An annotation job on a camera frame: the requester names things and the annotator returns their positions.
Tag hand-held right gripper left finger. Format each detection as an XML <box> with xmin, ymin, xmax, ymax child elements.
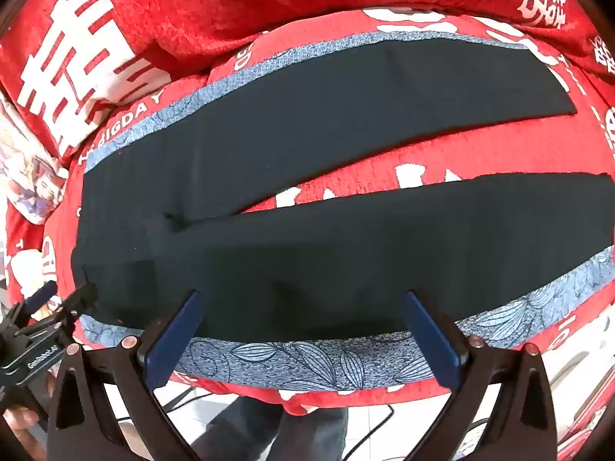
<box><xmin>47</xmin><ymin>289</ymin><xmax>203</xmax><ymax>461</ymax></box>

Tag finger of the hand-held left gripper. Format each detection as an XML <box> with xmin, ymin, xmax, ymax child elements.
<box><xmin>52</xmin><ymin>282</ymin><xmax>100</xmax><ymax>322</ymax></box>
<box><xmin>22</xmin><ymin>281</ymin><xmax>59</xmax><ymax>314</ymax></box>

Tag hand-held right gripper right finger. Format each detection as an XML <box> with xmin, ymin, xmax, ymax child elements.
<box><xmin>404</xmin><ymin>289</ymin><xmax>559</xmax><ymax>461</ymax></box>

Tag black pants with floral stripe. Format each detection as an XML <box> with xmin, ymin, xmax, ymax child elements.
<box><xmin>71</xmin><ymin>30</ymin><xmax>615</xmax><ymax>392</ymax></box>

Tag person's left hand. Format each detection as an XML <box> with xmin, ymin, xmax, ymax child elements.
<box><xmin>0</xmin><ymin>375</ymin><xmax>55</xmax><ymax>461</ymax></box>

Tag cartoon printed pillow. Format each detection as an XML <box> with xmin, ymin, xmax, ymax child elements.
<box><xmin>0</xmin><ymin>91</ymin><xmax>69</xmax><ymax>225</ymax></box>

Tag person's legs in jeans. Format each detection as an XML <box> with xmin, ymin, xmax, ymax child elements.
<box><xmin>210</xmin><ymin>393</ymin><xmax>350</xmax><ymax>461</ymax></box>

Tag red printed blanket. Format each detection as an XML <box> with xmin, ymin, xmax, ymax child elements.
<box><xmin>0</xmin><ymin>7</ymin><xmax>615</xmax><ymax>416</ymax></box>

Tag black cable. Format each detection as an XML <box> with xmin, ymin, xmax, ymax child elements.
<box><xmin>343</xmin><ymin>403</ymin><xmax>488</xmax><ymax>458</ymax></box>

